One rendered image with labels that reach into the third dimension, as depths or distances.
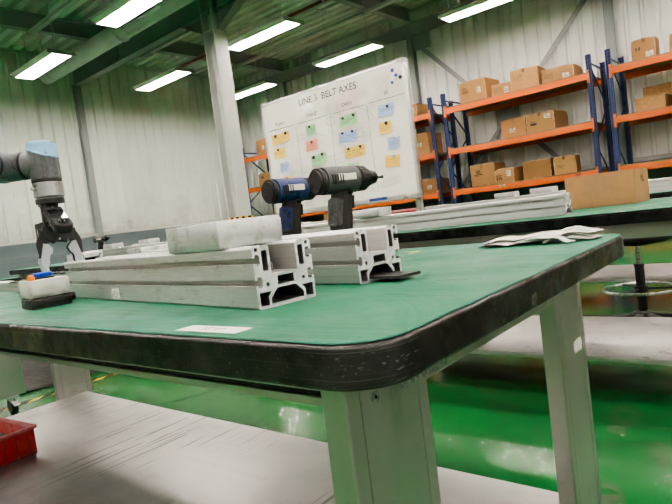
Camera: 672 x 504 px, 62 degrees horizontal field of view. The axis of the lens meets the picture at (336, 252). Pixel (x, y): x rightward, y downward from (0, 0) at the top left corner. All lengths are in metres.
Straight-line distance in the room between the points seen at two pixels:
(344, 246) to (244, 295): 0.19
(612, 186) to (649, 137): 8.57
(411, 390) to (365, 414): 0.09
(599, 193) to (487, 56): 9.77
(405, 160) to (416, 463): 3.53
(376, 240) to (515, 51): 11.38
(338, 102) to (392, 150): 0.63
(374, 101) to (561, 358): 3.35
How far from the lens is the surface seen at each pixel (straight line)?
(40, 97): 13.96
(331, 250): 0.90
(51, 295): 1.30
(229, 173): 9.86
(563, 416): 1.21
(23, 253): 13.22
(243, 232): 0.82
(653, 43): 10.57
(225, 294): 0.81
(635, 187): 2.75
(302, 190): 1.37
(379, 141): 4.25
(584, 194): 2.81
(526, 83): 10.94
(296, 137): 4.79
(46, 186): 1.66
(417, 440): 0.71
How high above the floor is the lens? 0.89
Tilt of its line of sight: 4 degrees down
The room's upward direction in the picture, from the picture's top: 7 degrees counter-clockwise
